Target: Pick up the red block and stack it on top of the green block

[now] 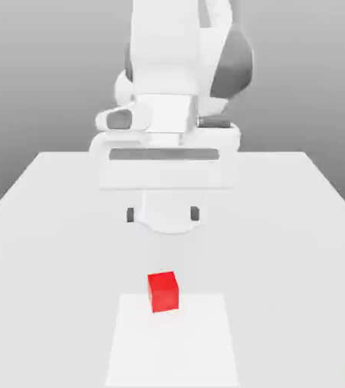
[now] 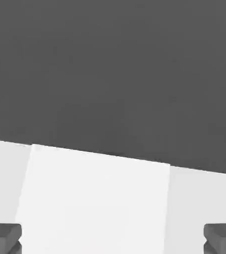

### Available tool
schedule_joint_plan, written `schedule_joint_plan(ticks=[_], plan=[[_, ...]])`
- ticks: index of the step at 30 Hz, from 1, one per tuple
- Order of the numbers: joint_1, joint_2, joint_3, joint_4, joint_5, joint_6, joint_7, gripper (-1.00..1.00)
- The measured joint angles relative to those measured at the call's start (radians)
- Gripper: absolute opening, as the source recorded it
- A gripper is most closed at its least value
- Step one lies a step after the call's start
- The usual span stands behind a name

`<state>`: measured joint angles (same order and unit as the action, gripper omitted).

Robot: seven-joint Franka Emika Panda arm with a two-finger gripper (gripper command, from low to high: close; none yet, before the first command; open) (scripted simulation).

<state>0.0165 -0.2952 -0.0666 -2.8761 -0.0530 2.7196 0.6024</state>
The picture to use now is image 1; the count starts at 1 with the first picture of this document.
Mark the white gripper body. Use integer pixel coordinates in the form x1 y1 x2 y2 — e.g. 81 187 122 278
88 122 242 191

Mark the small red cube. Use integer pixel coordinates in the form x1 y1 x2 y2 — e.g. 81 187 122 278
146 270 180 314

